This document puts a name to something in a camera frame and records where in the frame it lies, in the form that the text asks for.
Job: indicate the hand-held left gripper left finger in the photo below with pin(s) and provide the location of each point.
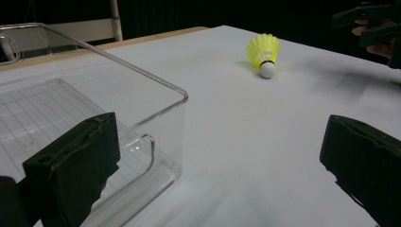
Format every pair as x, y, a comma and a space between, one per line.
72, 164

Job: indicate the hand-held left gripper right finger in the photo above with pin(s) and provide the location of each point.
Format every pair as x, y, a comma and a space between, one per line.
365, 164

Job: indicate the clear plastic box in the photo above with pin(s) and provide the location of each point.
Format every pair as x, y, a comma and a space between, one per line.
148, 138

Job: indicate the yellow shuttlecock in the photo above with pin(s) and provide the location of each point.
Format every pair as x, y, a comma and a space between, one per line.
263, 50

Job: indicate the white table sheet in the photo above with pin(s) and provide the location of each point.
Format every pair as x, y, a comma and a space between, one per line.
252, 142

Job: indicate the white metal stand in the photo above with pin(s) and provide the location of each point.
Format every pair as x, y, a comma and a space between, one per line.
94, 30

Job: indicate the dark curtain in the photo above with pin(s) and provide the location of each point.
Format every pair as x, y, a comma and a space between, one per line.
220, 12

